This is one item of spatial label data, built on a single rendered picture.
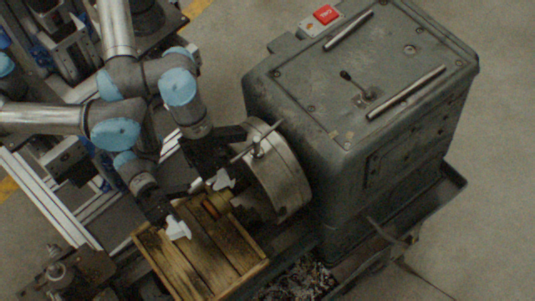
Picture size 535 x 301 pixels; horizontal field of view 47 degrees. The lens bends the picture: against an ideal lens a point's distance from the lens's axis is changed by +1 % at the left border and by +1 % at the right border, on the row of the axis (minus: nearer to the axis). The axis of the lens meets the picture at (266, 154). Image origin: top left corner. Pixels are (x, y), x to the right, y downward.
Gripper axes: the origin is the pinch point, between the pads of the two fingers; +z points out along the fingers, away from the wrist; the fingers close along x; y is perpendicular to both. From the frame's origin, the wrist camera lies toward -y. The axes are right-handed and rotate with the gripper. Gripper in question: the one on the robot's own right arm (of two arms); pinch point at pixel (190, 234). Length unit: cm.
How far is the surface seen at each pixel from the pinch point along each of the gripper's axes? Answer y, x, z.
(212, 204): -10.2, 2.6, -2.2
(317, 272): -31, -52, 17
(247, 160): -23.7, 15.0, -0.9
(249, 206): -18.1, 2.6, 5.2
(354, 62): -67, 16, -6
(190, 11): -87, -107, -170
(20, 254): 62, -106, -95
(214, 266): -1.3, -19.8, 4.5
